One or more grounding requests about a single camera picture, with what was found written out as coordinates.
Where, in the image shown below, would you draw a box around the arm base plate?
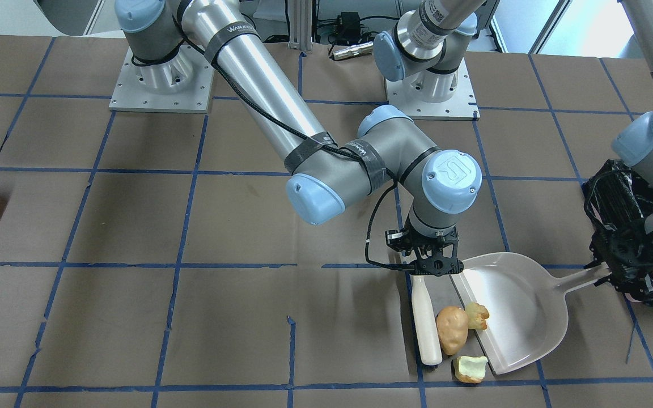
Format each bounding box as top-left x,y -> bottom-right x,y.
384,59 -> 481,121
109,45 -> 215,113

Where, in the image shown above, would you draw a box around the pale apple piece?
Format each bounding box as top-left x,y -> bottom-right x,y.
452,356 -> 488,383

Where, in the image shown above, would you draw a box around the black power adapter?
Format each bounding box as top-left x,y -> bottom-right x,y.
337,11 -> 361,42

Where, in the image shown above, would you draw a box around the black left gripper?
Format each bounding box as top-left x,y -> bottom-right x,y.
584,220 -> 653,295

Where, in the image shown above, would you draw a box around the beige plastic dustpan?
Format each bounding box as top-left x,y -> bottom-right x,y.
452,252 -> 610,375

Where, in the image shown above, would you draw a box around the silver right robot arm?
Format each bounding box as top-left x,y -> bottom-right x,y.
115,1 -> 482,276

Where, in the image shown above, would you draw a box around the brown potato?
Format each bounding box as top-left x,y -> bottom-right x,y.
436,305 -> 468,355

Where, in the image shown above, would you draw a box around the orange bread piece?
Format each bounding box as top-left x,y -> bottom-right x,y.
465,302 -> 490,330

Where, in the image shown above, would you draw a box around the silver metal cylinder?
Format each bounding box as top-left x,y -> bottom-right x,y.
330,41 -> 374,61

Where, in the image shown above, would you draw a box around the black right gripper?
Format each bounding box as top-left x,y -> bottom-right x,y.
384,224 -> 464,277

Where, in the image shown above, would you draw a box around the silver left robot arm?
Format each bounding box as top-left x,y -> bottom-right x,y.
374,1 -> 653,304

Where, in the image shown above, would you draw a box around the beige hand brush black bristles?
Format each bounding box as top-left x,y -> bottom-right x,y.
410,275 -> 443,366

